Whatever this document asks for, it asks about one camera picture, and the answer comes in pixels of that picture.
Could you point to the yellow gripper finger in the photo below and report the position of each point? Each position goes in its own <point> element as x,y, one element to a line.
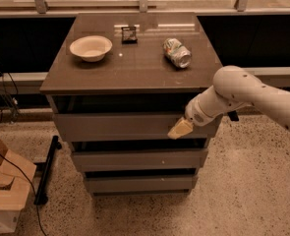
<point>182,128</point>

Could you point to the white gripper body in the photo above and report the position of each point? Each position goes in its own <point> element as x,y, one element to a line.
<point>196,114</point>

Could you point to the grey top drawer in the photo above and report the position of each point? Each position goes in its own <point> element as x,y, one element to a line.
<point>115,126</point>

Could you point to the grey drawer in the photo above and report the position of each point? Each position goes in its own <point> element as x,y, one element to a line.
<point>139,160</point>
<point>115,126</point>
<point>131,185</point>

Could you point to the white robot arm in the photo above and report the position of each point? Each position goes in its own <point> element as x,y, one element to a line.
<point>233,88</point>

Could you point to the grey middle drawer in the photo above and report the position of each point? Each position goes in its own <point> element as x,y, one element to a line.
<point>139,160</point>

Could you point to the grey bottom drawer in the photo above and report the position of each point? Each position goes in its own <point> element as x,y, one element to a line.
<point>131,185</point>

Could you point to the grey drawer cabinet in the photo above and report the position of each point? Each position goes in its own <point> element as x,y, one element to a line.
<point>134,78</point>

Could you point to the open cardboard box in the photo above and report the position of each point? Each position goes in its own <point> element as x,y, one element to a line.
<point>15,173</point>

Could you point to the black stand leg right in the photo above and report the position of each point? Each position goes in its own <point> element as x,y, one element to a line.
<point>233,116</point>

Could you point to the black stand leg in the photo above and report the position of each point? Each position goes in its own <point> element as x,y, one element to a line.
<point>233,116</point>
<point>44,168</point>

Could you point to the crushed soda can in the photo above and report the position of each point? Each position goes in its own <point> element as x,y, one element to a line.
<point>177,53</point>

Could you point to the small dark snack bag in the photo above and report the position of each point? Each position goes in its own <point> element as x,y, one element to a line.
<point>129,34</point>

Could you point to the white paper bowl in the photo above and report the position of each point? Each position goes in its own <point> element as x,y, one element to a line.
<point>91,48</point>

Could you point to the black stand leg left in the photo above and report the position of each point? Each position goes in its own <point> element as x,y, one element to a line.
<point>44,168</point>

